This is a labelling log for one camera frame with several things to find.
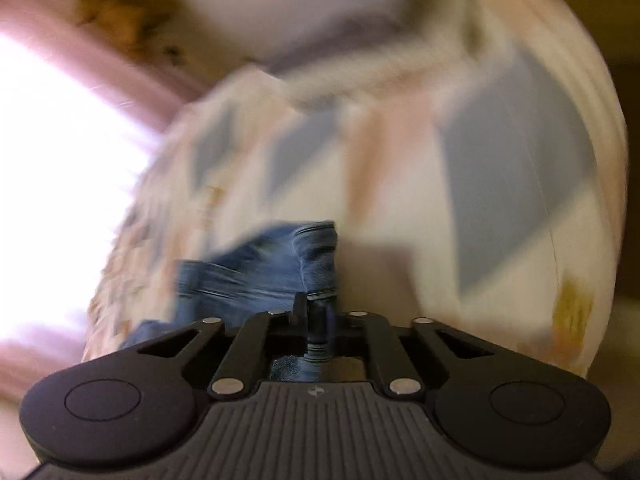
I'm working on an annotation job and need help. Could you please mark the wooden door with handle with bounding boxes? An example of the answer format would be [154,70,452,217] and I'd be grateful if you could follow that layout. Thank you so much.
[562,0,640,311]

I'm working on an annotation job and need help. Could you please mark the patchwork patterned blanket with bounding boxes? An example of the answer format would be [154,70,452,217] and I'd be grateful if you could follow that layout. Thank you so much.
[82,0,629,382]

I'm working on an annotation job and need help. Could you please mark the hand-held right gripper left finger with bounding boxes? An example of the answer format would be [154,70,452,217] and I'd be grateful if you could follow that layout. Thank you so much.
[122,293,308,402]

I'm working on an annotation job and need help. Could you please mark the folded white knitted cloth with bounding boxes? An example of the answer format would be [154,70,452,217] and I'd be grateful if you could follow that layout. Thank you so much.
[280,0,493,111]

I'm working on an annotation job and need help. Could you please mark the folded grey cloth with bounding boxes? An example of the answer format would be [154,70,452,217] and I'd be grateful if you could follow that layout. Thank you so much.
[260,0,431,77]

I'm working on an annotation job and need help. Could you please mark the blue jeans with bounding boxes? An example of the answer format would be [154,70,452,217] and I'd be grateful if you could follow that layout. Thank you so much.
[120,220,347,382]

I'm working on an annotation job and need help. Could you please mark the brown fuzzy object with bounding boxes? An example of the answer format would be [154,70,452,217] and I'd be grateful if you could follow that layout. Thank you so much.
[72,0,187,67]

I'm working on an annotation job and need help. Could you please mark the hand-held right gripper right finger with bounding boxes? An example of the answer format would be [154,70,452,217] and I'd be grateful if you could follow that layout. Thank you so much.
[307,305,507,401]

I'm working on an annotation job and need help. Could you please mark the pink curtain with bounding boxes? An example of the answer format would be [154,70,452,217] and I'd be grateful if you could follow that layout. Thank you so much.
[0,0,213,401]

